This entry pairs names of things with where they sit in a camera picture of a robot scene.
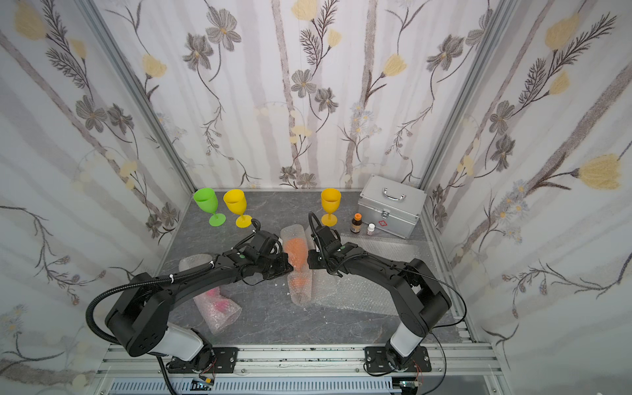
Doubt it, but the yellow glass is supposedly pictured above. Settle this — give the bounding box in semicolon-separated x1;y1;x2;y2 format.
223;189;252;229

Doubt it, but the pink glass in bubble wrap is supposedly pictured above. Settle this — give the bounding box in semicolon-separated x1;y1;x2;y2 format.
179;253;242;335

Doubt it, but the white slotted cable duct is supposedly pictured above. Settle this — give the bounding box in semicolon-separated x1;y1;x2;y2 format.
105;377;401;394

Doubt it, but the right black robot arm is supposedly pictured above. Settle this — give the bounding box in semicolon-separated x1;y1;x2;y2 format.
307;212;452;371

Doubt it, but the silver aluminium case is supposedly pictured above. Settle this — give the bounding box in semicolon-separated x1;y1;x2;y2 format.
358;174;426;239

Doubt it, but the orange glass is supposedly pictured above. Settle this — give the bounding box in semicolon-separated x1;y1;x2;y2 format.
281;225;313;307

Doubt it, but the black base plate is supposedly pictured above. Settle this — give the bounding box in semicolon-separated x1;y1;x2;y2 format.
166;347;239;375
364;346;432;375

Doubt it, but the brown bottle orange cap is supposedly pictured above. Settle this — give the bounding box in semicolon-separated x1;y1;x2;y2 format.
351;213;362;234

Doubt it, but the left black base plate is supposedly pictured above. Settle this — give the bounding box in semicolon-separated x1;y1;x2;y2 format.
166;347;239;375

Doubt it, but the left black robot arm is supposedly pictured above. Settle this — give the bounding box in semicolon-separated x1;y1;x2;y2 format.
85;221;294;393

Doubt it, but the green plastic wine glass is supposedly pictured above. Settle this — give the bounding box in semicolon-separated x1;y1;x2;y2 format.
194;188;225;227

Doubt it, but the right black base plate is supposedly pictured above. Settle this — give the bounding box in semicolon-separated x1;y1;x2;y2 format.
364;346;432;375

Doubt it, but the amber glass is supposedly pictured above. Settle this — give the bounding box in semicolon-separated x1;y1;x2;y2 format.
321;189;342;227

